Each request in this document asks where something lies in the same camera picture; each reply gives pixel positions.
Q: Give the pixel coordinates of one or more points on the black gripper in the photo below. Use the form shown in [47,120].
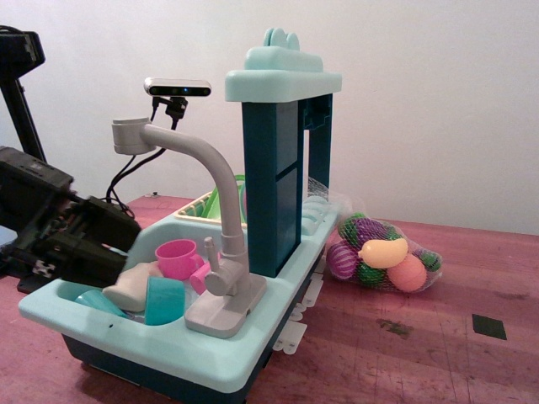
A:
[33,193]

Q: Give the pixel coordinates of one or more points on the grey faucet lever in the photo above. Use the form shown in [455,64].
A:
[216,280]

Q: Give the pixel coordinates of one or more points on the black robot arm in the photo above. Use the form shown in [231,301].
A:
[21,53]

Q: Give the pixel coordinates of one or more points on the white toy soap bar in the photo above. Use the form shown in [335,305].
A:
[129,293]

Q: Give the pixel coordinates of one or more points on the pink toy cup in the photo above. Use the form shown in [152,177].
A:
[178,259]

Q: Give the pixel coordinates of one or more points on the cream dish rack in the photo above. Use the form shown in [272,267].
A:
[193,210]

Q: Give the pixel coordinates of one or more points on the teal toy cup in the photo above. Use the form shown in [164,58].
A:
[165,301]

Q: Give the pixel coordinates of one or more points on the green toy plate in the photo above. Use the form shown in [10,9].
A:
[212,210]

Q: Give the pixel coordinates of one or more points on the teal toy kitchen sink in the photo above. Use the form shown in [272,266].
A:
[287,100]

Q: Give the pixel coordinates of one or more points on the grey toy faucet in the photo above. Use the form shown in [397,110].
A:
[216,316]

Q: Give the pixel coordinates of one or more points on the mesh bag of toy food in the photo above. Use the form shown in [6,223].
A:
[353,229]

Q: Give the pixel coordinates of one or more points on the yellow toy fruit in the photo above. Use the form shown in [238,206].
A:
[383,254]

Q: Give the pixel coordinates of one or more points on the orange toy egg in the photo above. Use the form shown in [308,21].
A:
[409,275]

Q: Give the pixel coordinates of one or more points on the black tape patch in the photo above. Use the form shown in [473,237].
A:
[489,327]

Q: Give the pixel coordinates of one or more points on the silver depth camera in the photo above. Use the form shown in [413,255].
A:
[165,87]

